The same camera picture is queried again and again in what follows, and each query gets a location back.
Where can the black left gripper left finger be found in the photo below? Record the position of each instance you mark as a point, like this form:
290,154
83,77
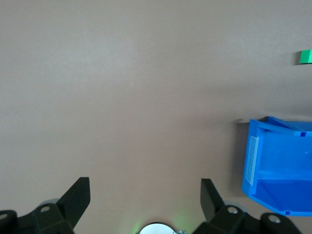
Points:
48,219

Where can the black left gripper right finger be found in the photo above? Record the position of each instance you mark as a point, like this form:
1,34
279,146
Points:
229,221

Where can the green cube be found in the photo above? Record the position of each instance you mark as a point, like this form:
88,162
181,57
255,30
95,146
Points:
306,56

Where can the blue plastic storage bin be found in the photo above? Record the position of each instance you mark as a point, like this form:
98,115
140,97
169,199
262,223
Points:
280,165

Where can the brown table mat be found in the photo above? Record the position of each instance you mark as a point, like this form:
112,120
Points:
122,97

